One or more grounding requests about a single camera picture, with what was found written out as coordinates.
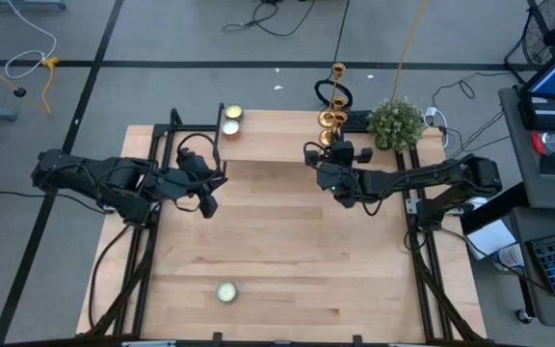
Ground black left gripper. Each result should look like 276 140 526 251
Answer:
161 147 228 220

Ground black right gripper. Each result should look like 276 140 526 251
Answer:
304 141 374 197

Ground tall brass candlestick holder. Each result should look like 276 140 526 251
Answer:
317 62 347 129

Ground orange patterned candle tin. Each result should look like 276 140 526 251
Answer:
221 120 242 142

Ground blue white patterned candle tin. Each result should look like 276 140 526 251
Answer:
216 281 239 305

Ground black power strip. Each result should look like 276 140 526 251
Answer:
341 109 374 133

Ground potted green plant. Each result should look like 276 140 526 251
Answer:
365 96 426 152

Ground wooden shelf with black legs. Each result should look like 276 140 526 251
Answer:
212 102 347 168

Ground white power adapter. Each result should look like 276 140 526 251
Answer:
423 105 451 149

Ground white paper sheet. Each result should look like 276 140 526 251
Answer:
464 219 518 262

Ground grey desk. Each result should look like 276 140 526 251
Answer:
497 85 555 212

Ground white blue plastic bag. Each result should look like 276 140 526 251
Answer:
490 242 525 272

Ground black desktop device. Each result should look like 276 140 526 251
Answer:
516 94 555 132

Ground small black box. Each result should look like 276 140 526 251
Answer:
538 150 555 178

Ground black floor fan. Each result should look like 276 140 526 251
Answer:
503 0 555 73

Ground grey rolling cart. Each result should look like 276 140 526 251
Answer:
508 206 555 330

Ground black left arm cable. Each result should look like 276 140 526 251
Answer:
173 132 224 213

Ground black coiled cable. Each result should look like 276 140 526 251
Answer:
312 0 355 112

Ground yellow hanging cord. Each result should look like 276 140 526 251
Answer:
390 0 428 102

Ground black desk cables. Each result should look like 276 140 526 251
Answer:
430 70 517 173

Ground black arm base cable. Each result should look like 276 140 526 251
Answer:
87 224 134 330

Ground black floor cable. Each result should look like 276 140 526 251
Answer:
0 185 110 216
222 0 318 39

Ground black aluminium rig frame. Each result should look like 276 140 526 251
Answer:
75 106 495 347

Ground yellow cable with plug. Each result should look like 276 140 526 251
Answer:
40 56 62 117

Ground white floor cable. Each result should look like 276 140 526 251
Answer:
4 0 59 80

